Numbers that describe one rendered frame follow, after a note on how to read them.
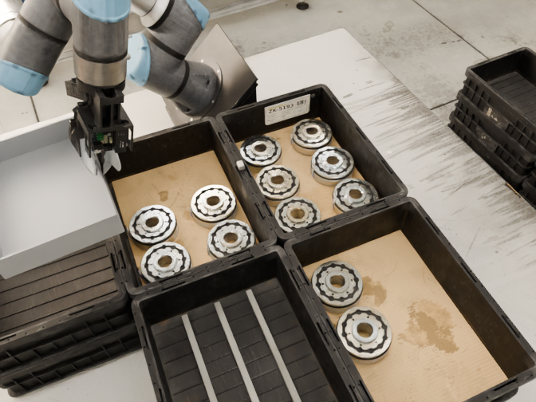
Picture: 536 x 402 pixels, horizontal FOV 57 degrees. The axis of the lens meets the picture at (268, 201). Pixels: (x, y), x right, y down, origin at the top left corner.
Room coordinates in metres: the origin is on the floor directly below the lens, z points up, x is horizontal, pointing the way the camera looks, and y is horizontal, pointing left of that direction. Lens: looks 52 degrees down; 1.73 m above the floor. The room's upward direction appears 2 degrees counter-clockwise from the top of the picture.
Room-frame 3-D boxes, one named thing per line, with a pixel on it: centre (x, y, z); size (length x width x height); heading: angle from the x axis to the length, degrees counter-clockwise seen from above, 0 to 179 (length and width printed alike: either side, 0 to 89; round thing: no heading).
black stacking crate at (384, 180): (0.77, -0.09, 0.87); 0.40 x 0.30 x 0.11; 22
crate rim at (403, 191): (0.77, -0.09, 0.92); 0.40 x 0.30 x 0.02; 22
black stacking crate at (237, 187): (0.66, 0.19, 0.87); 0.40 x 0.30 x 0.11; 22
